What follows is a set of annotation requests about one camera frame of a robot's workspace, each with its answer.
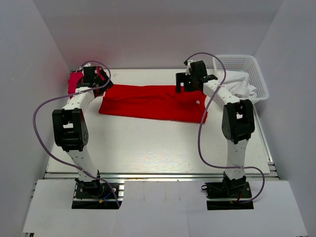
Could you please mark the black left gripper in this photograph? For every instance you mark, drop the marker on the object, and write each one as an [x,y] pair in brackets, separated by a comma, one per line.
[108,86]

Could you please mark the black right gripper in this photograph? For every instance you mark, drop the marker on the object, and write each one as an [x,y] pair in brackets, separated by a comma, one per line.
[181,77]

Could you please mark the red t-shirt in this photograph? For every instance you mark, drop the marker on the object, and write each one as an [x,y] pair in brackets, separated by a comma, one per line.
[160,102]

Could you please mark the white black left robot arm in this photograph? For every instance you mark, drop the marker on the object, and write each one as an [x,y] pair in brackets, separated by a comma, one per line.
[70,129]

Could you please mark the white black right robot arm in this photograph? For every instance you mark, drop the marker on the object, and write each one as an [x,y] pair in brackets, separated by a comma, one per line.
[237,120]

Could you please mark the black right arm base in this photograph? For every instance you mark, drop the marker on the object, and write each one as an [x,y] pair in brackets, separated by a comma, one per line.
[219,198]

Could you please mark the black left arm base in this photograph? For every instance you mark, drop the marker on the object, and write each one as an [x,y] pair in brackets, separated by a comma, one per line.
[95,198]

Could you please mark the folded crimson t-shirt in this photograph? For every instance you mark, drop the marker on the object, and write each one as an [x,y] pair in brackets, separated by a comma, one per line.
[72,81]

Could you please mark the white t-shirt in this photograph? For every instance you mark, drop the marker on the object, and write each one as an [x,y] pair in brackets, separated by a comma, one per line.
[238,84]

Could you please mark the white plastic basket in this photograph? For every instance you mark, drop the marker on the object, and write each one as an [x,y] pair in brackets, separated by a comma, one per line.
[242,63]

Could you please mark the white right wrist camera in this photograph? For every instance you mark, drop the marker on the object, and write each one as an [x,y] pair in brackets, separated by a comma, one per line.
[188,67]

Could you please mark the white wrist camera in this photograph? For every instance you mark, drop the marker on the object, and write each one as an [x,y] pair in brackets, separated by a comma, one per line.
[85,65]
[188,67]

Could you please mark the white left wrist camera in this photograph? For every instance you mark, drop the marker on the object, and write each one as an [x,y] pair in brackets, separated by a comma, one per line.
[85,65]

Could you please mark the aluminium rail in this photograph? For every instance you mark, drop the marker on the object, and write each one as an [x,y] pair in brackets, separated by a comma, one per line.
[49,175]

